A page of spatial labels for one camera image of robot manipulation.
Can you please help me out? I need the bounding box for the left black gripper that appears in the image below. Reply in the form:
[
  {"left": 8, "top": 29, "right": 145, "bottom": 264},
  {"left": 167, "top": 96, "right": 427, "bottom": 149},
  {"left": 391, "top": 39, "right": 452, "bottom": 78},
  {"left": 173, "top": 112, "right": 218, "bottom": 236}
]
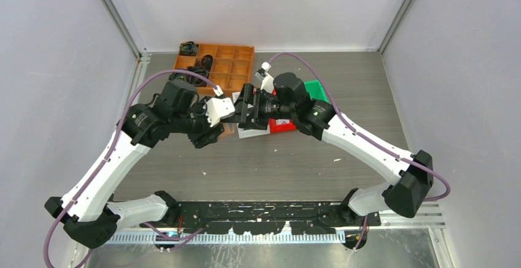
[{"left": 171, "top": 97, "right": 224, "bottom": 147}]

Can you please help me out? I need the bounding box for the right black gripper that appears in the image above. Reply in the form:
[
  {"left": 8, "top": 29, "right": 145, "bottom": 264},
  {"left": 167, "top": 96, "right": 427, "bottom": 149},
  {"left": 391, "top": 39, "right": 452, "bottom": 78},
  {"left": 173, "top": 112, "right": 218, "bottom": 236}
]
[{"left": 221, "top": 82, "right": 296, "bottom": 130}]

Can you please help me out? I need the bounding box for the pink leather card holder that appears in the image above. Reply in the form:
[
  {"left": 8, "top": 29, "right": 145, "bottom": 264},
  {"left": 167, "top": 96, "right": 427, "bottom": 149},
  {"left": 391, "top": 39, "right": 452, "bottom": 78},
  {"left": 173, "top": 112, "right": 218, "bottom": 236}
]
[{"left": 218, "top": 123, "right": 235, "bottom": 139}]

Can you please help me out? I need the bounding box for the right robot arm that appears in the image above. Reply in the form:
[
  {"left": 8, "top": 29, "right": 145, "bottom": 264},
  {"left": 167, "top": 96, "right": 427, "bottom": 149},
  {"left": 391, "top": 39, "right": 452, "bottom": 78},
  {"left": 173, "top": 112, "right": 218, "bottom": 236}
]
[{"left": 232, "top": 73, "right": 434, "bottom": 226}]

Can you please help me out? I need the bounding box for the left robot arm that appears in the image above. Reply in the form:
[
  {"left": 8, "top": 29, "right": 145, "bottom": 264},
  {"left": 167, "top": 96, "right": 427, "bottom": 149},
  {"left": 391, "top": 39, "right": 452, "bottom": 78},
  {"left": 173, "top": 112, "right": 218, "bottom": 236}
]
[{"left": 45, "top": 80, "right": 235, "bottom": 250}]

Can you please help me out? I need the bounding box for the red plastic bin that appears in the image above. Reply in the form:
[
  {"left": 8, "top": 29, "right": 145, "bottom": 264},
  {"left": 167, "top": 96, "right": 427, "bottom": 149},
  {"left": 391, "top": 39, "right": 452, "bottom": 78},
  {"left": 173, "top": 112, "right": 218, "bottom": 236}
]
[{"left": 269, "top": 119, "right": 297, "bottom": 134}]

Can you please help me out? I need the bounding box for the white plastic bin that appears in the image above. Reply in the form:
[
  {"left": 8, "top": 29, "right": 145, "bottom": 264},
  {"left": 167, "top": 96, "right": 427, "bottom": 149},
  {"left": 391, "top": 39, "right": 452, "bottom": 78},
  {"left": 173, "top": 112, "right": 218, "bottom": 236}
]
[{"left": 232, "top": 91, "right": 271, "bottom": 140}]

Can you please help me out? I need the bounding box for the orange compartment tray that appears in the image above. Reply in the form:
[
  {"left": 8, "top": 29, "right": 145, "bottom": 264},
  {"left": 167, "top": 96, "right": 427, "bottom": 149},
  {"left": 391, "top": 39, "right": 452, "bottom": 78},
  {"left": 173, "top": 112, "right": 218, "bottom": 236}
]
[{"left": 173, "top": 41, "right": 254, "bottom": 96}]

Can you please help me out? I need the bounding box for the green plastic bin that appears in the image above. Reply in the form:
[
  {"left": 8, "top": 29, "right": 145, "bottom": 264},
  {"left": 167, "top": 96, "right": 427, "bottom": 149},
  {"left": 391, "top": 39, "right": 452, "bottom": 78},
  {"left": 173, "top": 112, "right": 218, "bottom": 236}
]
[{"left": 304, "top": 80, "right": 329, "bottom": 103}]

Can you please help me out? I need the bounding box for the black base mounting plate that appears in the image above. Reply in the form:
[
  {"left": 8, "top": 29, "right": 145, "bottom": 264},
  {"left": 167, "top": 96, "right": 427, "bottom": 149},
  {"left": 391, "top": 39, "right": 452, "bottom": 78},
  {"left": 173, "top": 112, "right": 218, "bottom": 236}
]
[{"left": 151, "top": 201, "right": 362, "bottom": 235}]

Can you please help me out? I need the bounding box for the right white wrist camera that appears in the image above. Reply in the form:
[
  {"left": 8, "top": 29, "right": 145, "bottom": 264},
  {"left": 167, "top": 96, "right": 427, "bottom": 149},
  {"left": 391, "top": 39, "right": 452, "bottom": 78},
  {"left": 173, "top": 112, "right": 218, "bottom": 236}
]
[{"left": 255, "top": 61, "right": 274, "bottom": 94}]

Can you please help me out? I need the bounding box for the green black strap left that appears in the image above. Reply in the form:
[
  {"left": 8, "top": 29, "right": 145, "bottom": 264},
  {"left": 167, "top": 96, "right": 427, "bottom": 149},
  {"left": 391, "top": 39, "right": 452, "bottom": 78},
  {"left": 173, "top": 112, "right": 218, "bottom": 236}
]
[{"left": 168, "top": 68, "right": 186, "bottom": 84}]

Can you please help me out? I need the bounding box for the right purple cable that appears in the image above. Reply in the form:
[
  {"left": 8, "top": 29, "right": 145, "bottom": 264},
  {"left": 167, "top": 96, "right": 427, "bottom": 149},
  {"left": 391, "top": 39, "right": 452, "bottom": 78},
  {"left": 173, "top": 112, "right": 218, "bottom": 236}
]
[{"left": 265, "top": 52, "right": 452, "bottom": 253}]

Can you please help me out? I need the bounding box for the black strap top compartment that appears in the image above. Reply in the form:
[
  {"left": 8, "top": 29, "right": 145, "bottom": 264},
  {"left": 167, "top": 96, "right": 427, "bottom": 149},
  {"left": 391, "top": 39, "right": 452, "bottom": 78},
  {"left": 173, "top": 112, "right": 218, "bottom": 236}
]
[{"left": 179, "top": 41, "right": 200, "bottom": 57}]

